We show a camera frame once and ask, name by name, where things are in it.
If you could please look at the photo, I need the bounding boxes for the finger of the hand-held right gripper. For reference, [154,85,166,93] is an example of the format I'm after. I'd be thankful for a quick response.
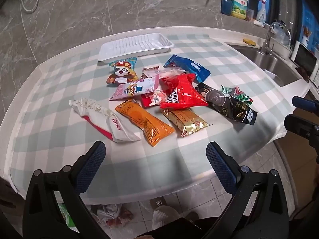
[292,96,319,114]
[284,114,319,142]

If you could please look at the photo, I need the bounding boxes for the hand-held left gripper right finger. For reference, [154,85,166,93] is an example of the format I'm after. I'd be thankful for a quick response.
[206,141,290,239]

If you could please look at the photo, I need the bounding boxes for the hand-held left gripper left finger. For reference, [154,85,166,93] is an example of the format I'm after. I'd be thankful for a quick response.
[22,141,110,239]

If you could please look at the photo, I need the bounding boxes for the long white snack packet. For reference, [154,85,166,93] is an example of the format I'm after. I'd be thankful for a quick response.
[68,98,142,143]

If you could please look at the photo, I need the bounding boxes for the gold snack packet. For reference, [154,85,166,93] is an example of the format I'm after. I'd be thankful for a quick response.
[161,108,213,138]

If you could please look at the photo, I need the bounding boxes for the black snack packet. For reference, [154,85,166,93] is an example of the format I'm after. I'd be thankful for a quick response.
[194,82,258,125]

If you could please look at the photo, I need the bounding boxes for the green snack packet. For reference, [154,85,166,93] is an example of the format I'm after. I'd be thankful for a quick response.
[221,85,253,105]

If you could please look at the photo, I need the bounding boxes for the orange snack packet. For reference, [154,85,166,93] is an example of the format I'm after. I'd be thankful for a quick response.
[115,100,175,146]

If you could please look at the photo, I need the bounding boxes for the large red snack packet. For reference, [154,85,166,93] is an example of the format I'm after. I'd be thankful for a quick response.
[159,73,209,110]

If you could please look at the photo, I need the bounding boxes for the pink snack packet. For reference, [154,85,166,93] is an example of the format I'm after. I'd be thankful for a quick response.
[109,74,160,101]

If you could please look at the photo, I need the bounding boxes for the red and white candy packet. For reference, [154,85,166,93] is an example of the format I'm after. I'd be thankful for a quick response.
[141,90,170,109]

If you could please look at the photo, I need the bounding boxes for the panda print snack packet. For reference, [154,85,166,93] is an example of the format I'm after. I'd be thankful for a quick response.
[107,57,139,86]

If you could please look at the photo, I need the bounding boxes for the blue snack packet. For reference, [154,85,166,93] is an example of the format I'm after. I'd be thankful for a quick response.
[163,54,210,82]

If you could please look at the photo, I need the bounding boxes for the clear snack wrapper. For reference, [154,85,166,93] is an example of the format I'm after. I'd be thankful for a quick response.
[158,67,187,79]

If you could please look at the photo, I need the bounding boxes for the white plastic tray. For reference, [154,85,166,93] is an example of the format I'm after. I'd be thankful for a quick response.
[97,33,174,63]

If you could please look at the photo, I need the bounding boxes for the dark brown cloth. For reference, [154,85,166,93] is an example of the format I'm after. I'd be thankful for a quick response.
[296,66,311,82]

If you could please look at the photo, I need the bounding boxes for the white microwave oven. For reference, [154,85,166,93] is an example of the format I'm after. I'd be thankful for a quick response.
[290,41,319,83]

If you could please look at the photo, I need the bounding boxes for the steel sink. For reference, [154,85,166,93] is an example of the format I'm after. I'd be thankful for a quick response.
[228,43,302,87]

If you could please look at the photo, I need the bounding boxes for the crumpled white red bag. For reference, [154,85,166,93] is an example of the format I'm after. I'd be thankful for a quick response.
[90,203,134,227]

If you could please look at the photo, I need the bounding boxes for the green bag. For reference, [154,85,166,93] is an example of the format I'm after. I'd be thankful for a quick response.
[58,203,77,232]

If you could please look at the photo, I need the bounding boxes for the clear plastic container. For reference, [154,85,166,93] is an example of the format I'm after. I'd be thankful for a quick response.
[274,25,293,60]

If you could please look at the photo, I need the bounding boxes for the steel faucet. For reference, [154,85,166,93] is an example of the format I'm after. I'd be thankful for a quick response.
[260,21,292,55]

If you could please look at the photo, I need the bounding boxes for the white shoe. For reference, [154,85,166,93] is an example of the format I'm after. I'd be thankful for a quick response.
[152,205,180,231]

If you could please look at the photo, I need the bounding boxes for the white spray bottle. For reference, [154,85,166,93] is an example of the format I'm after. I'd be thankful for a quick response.
[256,0,268,26]

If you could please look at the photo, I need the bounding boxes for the yellow detergent bottle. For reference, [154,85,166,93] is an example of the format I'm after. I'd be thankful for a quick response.
[230,0,249,20]

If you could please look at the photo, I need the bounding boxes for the blue cup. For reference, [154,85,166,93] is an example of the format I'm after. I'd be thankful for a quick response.
[221,0,233,15]

